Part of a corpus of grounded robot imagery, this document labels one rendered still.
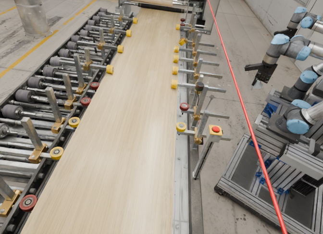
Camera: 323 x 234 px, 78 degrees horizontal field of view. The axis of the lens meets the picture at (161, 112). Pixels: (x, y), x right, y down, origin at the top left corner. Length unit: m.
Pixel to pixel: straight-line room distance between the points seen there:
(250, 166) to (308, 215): 0.64
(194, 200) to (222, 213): 0.86
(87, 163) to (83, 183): 0.14
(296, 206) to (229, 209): 0.61
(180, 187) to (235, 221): 0.90
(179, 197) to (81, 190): 0.68
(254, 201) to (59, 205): 1.69
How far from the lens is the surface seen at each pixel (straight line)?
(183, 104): 1.77
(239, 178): 2.33
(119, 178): 1.29
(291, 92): 2.13
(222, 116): 1.86
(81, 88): 2.04
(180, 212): 1.54
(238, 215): 2.39
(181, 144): 1.83
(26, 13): 5.12
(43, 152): 1.58
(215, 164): 2.58
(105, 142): 1.45
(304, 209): 2.52
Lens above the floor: 2.03
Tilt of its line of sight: 43 degrees down
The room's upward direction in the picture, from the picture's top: 9 degrees clockwise
